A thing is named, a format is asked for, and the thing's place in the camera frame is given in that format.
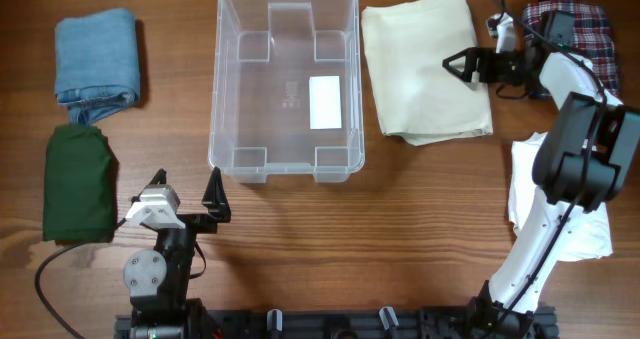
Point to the cream cloth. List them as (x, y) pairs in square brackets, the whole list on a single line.
[(415, 97)]

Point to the white label in bin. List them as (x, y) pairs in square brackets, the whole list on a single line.
[(325, 103)]

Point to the plaid flannel shirt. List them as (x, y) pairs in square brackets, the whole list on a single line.
[(592, 33)]

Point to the folded white cloth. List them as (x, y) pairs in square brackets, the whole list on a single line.
[(593, 238)]

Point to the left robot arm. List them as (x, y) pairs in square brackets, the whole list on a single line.
[(158, 278)]

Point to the folded dark green cloth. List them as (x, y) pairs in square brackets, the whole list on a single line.
[(79, 195)]

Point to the clear plastic storage bin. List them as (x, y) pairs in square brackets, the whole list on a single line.
[(266, 52)]

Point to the folded blue denim jeans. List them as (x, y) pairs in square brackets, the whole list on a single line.
[(97, 65)]

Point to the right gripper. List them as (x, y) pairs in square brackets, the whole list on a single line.
[(472, 54)]

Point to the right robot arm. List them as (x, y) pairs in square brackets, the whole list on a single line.
[(581, 164)]

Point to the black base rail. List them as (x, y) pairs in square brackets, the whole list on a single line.
[(434, 322)]

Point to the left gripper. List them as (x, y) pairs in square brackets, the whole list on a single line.
[(215, 201)]

